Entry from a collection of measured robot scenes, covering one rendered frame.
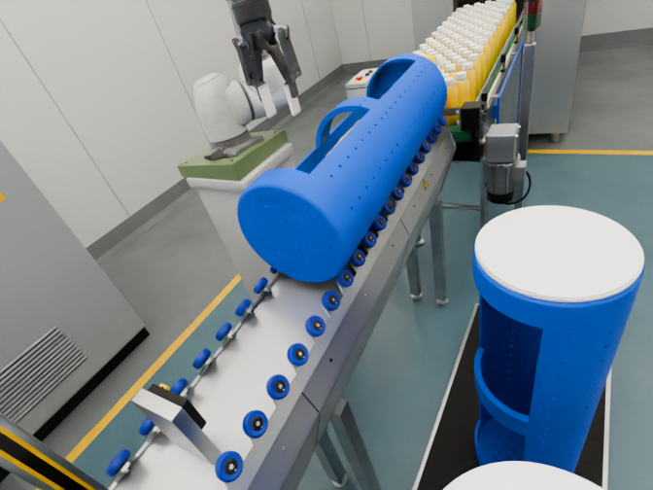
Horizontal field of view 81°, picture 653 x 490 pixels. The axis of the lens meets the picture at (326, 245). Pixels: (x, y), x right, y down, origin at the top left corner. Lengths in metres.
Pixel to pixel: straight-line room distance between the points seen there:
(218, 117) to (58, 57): 2.31
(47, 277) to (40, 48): 1.91
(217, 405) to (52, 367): 1.62
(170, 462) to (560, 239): 0.84
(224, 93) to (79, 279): 1.28
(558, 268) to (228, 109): 1.16
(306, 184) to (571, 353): 0.59
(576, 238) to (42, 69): 3.43
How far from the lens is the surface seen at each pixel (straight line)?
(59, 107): 3.63
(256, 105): 1.53
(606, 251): 0.86
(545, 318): 0.78
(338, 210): 0.79
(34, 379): 2.39
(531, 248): 0.84
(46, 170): 3.56
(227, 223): 1.67
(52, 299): 2.29
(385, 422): 1.78
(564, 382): 0.94
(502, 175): 1.79
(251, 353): 0.89
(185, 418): 0.69
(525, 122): 1.98
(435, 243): 1.84
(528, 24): 1.85
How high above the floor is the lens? 1.57
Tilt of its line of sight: 36 degrees down
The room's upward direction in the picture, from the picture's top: 17 degrees counter-clockwise
